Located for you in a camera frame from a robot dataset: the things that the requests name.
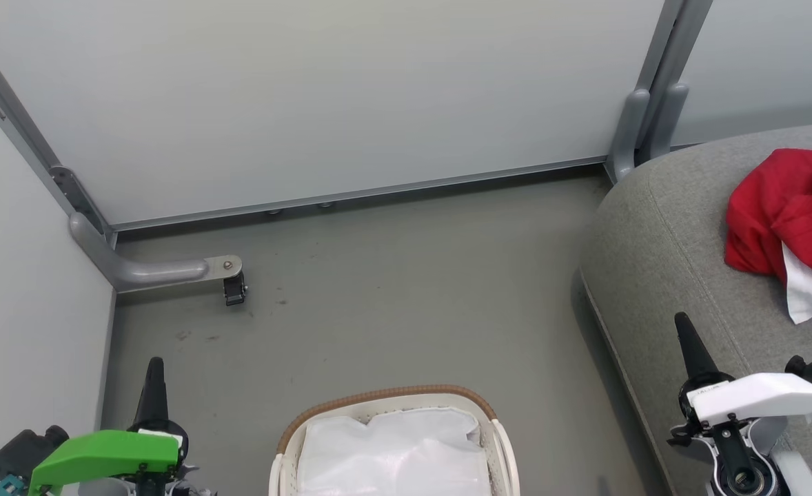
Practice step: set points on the short grey partition foot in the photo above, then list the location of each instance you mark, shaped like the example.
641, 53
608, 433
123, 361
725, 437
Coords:
669, 120
628, 134

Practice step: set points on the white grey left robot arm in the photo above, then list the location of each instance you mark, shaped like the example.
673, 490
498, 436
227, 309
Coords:
103, 490

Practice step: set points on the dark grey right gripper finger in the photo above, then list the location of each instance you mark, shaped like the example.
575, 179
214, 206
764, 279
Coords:
694, 351

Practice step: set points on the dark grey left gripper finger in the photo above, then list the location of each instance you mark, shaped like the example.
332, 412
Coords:
152, 396

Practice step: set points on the white basket liner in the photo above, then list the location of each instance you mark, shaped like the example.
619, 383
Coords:
392, 455

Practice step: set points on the grey aluminium panel rail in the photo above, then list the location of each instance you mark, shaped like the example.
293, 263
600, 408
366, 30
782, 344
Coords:
361, 193

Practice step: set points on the grey aluminium partition post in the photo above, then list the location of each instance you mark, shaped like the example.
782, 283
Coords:
675, 38
16, 117

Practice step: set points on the grey fabric sofa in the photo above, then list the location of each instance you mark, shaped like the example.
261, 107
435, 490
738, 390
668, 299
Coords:
682, 241

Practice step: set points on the long grey partition foot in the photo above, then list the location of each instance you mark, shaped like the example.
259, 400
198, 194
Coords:
140, 272

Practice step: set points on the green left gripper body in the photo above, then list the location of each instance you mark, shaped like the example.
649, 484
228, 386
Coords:
103, 455

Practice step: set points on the white laundry basket brown rim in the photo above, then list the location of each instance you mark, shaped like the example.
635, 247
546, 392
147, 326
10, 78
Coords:
289, 448

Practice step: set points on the red and white garment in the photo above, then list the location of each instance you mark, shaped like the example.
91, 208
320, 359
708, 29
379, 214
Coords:
785, 207

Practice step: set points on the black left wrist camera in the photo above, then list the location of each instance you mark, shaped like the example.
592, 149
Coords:
27, 449

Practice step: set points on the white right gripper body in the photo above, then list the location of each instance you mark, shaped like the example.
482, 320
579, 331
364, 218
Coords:
757, 398

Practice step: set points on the black caster wheel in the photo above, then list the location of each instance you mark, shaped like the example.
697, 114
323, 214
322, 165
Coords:
234, 291

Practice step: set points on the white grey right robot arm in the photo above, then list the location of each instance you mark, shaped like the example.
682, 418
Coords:
795, 475

